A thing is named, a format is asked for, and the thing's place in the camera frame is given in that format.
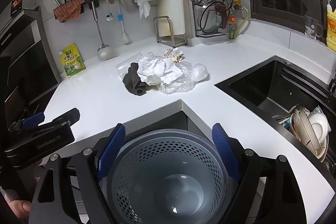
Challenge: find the metal cutting board holder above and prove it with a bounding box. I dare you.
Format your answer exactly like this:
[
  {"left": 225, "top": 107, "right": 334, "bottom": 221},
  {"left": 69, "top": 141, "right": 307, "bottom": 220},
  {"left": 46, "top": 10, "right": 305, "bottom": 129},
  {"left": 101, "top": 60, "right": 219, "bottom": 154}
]
[{"left": 154, "top": 16, "right": 187, "bottom": 46}]

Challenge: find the small dark screen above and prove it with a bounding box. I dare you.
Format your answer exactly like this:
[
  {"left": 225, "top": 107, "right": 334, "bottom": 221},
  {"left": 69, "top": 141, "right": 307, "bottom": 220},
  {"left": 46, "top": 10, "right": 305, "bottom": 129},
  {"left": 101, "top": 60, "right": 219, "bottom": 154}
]
[{"left": 10, "top": 0, "right": 24, "bottom": 17}]

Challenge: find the black kitchen sink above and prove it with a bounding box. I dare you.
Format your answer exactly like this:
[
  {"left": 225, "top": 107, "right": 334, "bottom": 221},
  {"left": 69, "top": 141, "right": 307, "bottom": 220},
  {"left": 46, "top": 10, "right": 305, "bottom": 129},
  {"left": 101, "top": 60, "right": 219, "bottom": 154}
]
[{"left": 215, "top": 55, "right": 336, "bottom": 161}]

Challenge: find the gas valve with orange dial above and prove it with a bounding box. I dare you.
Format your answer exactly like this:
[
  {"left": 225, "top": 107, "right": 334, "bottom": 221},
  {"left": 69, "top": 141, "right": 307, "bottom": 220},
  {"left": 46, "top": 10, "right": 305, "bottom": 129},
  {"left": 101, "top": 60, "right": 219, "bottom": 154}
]
[{"left": 229, "top": 0, "right": 242, "bottom": 39}]

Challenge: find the beige plate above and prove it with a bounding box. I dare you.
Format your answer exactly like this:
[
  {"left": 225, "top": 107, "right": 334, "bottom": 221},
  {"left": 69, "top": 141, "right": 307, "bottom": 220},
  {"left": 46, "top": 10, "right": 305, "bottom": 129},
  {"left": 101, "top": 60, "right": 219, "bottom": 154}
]
[{"left": 293, "top": 106, "right": 322, "bottom": 152}]

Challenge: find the dark range hood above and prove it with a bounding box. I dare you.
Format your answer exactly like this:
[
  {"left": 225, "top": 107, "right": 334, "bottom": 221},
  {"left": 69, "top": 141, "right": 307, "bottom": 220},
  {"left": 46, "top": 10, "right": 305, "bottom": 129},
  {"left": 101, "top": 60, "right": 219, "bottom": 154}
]
[{"left": 0, "top": 6, "right": 62, "bottom": 130}]

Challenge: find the black cloth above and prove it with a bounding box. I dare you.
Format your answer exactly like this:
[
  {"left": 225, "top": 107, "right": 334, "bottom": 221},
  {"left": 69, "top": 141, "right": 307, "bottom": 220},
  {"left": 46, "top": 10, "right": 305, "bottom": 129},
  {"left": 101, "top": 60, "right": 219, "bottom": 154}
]
[{"left": 122, "top": 62, "right": 149, "bottom": 96}]

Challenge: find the yellow dish soap bottle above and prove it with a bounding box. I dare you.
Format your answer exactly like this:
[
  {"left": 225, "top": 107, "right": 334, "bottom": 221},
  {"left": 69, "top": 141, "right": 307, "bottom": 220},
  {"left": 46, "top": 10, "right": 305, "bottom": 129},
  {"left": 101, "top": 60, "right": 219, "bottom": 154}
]
[{"left": 322, "top": 0, "right": 336, "bottom": 54}]

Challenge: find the glass mug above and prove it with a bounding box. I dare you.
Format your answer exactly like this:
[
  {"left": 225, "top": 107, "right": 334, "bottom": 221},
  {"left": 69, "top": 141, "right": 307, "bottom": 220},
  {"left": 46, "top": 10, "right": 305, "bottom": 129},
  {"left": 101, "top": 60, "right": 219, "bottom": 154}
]
[{"left": 304, "top": 15, "right": 324, "bottom": 41}]

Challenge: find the orange dishcloth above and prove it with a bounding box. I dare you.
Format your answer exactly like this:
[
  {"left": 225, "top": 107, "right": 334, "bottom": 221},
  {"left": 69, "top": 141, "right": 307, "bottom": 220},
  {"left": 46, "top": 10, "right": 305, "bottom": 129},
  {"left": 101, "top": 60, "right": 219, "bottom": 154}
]
[{"left": 53, "top": 0, "right": 85, "bottom": 22}]

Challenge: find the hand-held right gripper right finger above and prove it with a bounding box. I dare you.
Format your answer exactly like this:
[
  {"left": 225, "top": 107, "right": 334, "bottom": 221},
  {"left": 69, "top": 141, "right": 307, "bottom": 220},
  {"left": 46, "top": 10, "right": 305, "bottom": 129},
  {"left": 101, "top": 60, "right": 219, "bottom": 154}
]
[{"left": 211, "top": 123, "right": 307, "bottom": 224}]

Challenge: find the white bowl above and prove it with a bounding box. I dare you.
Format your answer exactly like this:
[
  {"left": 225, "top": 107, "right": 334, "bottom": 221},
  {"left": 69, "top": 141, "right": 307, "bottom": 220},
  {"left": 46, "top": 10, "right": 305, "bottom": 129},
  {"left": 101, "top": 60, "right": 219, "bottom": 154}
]
[{"left": 308, "top": 114, "right": 330, "bottom": 143}]

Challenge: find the dark pot lid rack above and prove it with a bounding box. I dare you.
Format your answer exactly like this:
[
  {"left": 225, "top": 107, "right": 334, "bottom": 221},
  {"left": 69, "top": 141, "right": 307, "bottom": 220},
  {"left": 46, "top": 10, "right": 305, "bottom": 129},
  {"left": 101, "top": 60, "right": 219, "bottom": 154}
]
[{"left": 192, "top": 1, "right": 234, "bottom": 38}]

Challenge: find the steel ladle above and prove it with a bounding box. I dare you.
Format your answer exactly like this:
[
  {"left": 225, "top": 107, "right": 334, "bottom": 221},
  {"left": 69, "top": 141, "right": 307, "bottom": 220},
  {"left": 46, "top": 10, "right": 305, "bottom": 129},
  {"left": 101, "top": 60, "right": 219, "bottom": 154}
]
[{"left": 91, "top": 0, "right": 114, "bottom": 61}]

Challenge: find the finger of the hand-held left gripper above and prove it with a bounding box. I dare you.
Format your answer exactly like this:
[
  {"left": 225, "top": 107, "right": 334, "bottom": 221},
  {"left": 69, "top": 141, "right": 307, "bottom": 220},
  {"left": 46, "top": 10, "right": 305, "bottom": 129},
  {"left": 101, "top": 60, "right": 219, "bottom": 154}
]
[
  {"left": 39, "top": 108, "right": 80, "bottom": 128},
  {"left": 9, "top": 112, "right": 46, "bottom": 132}
]

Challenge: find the clear plastic bag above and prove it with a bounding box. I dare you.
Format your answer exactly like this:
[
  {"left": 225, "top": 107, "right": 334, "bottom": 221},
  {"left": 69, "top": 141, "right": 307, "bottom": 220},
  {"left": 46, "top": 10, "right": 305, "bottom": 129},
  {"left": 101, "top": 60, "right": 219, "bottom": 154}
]
[{"left": 159, "top": 61, "right": 209, "bottom": 94}]

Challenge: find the clear plastic packaging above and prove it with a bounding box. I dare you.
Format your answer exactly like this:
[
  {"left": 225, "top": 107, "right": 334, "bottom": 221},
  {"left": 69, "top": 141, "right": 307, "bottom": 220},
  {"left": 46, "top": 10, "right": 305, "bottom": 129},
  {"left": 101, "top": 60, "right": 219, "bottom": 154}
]
[{"left": 116, "top": 52, "right": 150, "bottom": 72}]

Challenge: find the yellow green seasoning pouch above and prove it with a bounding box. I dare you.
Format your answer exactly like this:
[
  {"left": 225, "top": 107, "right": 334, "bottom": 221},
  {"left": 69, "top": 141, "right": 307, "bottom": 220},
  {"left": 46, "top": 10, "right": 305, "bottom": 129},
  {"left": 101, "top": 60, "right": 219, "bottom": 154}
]
[{"left": 62, "top": 43, "right": 86, "bottom": 78}]

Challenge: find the crumpled candy wrapper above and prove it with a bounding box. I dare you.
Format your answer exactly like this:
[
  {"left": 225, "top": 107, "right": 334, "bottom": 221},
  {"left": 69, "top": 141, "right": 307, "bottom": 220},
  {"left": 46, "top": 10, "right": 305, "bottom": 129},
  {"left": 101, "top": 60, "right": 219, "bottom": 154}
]
[{"left": 163, "top": 47, "right": 185, "bottom": 62}]

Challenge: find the small steel spoon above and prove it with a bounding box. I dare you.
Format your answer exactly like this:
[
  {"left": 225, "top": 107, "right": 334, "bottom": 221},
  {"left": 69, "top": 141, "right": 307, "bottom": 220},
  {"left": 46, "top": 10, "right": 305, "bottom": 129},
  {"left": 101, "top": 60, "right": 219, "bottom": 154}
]
[{"left": 103, "top": 0, "right": 114, "bottom": 22}]

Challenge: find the glass pot lid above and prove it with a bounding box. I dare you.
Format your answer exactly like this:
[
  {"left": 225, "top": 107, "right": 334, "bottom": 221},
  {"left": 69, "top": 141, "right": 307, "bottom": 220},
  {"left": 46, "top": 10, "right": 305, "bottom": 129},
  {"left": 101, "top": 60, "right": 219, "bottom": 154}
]
[{"left": 201, "top": 0, "right": 233, "bottom": 34}]

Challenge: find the yellow gas hose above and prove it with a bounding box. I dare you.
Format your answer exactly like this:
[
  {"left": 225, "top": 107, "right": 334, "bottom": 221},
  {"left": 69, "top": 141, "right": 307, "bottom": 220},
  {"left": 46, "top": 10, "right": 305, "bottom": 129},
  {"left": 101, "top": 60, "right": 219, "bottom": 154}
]
[{"left": 231, "top": 6, "right": 249, "bottom": 39}]

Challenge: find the person's left hand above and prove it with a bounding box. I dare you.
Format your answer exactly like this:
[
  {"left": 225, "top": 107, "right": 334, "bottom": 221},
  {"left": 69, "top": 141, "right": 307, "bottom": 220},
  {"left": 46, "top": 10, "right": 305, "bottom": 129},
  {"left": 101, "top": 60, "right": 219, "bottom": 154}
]
[{"left": 10, "top": 199, "right": 33, "bottom": 221}]

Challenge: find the white cutting board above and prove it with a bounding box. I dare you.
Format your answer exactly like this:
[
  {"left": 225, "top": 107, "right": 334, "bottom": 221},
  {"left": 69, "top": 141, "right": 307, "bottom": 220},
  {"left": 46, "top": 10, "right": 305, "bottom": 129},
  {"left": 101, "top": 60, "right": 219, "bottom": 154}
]
[{"left": 157, "top": 0, "right": 189, "bottom": 38}]

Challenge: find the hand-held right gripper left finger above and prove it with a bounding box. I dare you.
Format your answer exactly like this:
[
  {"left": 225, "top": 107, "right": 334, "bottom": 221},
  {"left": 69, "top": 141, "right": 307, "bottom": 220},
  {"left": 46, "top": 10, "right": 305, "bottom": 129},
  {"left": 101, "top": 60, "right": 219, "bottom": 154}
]
[{"left": 28, "top": 123, "right": 126, "bottom": 224}]

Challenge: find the grey perforated drain basket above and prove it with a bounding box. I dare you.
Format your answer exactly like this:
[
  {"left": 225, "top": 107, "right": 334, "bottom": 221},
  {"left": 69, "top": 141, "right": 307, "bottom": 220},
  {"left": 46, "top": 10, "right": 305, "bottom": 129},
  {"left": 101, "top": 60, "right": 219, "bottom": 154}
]
[{"left": 106, "top": 129, "right": 243, "bottom": 224}]

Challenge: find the blue handled bottle brush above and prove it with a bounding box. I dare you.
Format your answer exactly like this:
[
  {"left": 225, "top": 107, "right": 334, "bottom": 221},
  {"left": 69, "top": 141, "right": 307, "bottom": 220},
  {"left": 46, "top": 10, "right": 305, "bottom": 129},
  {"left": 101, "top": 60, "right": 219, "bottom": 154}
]
[{"left": 117, "top": 4, "right": 131, "bottom": 45}]

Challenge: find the brown silicone mitt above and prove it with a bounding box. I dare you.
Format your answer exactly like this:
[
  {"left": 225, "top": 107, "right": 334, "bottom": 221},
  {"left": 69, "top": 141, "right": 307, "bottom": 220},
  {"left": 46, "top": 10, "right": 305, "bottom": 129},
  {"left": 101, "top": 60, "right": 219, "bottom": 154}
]
[{"left": 214, "top": 2, "right": 230, "bottom": 29}]

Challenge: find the white plastic bag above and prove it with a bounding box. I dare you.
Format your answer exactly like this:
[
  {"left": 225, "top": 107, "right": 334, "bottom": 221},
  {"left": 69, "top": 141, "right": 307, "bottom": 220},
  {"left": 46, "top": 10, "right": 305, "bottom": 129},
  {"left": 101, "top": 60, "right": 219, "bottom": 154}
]
[{"left": 137, "top": 56, "right": 181, "bottom": 86}]

